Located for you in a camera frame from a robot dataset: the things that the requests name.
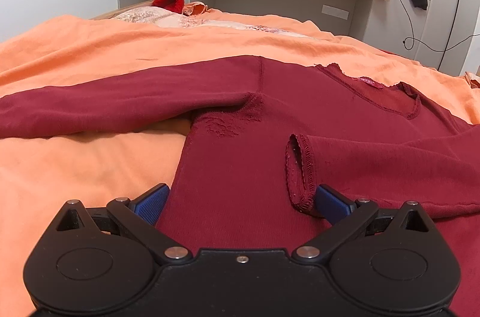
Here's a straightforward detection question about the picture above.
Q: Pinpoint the white wall socket plate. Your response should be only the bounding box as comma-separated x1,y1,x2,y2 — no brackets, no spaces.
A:
322,4,350,20

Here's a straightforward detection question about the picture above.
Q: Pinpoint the wooden bed headboard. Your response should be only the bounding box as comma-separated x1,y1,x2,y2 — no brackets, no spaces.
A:
90,0,155,20

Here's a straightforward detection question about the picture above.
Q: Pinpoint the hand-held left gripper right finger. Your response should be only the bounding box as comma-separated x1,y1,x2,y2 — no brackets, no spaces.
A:
292,184,438,264

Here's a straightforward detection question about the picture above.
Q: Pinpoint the dark red knit sweater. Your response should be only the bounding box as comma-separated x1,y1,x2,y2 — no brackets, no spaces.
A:
0,54,480,317

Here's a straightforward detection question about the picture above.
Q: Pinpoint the orange pillow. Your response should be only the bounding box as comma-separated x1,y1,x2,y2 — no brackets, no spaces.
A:
182,1,209,17

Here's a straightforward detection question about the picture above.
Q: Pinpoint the orange blanket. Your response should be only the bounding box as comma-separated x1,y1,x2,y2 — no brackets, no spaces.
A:
0,11,480,317

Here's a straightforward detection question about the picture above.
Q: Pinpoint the black cable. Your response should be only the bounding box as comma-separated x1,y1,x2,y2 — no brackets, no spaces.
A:
389,0,480,53

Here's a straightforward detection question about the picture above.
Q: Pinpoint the floral pillow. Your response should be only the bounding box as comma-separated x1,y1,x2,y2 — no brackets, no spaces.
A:
112,7,323,38

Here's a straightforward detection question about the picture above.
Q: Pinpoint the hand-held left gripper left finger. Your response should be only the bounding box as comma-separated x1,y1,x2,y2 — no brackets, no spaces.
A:
55,183,189,264

